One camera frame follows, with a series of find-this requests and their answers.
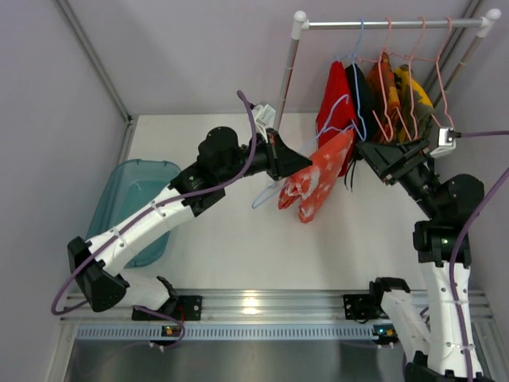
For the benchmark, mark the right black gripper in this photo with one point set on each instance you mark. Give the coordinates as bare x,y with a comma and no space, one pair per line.
396,166

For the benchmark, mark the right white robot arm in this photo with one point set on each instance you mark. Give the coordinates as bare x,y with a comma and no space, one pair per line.
440,346

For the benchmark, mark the yellow camouflage trousers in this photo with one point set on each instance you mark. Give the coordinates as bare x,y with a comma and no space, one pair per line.
423,108

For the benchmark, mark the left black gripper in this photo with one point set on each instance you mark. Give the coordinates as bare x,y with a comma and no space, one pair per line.
273,153

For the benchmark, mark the orange camouflage trousers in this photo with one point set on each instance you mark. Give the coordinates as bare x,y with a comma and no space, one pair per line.
392,95

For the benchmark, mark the orange white tie-dye trousers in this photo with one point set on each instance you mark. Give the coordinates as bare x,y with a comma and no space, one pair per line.
312,185

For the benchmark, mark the black trousers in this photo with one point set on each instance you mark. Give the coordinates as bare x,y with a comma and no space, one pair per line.
367,106

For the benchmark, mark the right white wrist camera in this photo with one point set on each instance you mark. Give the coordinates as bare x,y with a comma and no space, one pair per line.
446,142

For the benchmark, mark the grey slotted cable duct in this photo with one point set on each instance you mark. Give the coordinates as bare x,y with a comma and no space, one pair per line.
257,332

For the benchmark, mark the red trousers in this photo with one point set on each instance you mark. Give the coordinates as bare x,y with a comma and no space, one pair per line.
336,120

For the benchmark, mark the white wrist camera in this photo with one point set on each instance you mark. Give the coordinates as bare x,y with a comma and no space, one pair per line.
264,115
446,142

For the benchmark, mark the aluminium mounting rail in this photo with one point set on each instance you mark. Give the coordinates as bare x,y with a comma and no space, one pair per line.
272,306

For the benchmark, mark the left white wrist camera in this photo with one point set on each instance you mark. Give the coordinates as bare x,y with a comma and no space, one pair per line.
264,115

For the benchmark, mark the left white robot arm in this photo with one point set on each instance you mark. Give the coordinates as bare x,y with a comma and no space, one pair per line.
99,263

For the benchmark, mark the teal plastic bin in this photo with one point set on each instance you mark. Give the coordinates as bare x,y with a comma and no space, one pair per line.
130,187

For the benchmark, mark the light blue hanger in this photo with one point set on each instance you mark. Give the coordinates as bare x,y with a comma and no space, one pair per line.
276,187
362,132

